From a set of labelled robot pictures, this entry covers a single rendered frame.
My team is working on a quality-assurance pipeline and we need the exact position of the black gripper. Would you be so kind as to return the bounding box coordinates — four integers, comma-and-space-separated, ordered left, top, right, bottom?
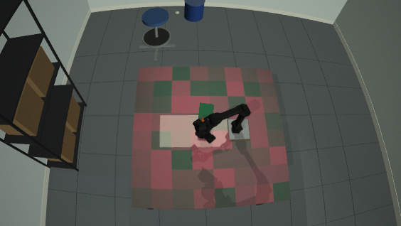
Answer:
193, 119, 216, 144

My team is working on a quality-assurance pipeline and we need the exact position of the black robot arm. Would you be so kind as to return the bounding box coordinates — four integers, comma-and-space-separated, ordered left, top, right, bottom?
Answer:
195, 103, 251, 139

